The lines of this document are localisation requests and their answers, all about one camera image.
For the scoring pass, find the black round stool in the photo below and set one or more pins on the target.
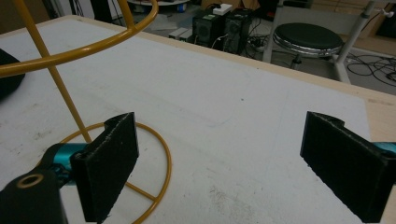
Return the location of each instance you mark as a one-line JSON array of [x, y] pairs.
[[308, 37]]

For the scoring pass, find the white power adapter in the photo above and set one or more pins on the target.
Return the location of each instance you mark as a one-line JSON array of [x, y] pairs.
[[222, 9]]

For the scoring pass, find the white metal stand frame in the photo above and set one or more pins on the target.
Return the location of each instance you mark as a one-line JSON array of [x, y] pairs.
[[351, 37]]

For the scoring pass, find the black computer tower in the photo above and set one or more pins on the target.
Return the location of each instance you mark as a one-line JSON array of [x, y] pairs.
[[207, 29], [238, 31]]

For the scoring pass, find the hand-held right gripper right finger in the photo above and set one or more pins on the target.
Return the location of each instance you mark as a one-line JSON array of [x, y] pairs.
[[348, 171]]

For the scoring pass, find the dark cloth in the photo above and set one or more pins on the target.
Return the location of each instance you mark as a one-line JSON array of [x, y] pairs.
[[7, 77]]

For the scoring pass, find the grey box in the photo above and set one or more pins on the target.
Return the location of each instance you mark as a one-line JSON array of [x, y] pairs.
[[181, 33]]

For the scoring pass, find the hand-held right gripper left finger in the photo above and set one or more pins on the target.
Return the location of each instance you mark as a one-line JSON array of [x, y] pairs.
[[104, 174]]

